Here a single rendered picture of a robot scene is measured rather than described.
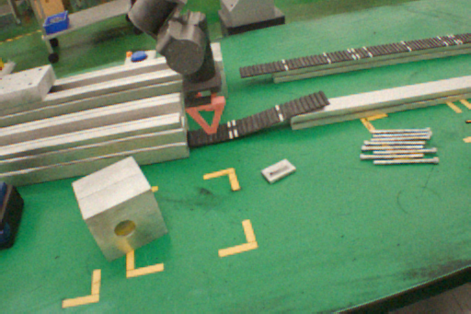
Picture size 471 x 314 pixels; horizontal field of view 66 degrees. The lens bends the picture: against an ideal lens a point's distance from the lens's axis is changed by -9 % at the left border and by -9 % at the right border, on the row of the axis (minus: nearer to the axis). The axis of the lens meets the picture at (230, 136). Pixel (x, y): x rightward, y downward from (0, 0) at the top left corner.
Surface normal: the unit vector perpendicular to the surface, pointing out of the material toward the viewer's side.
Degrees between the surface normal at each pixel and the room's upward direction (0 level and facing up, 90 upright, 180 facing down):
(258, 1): 90
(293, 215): 0
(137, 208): 90
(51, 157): 90
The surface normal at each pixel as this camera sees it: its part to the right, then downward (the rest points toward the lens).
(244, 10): 0.19, 0.55
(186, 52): -0.02, 0.59
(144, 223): 0.49, 0.45
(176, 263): -0.15, -0.80
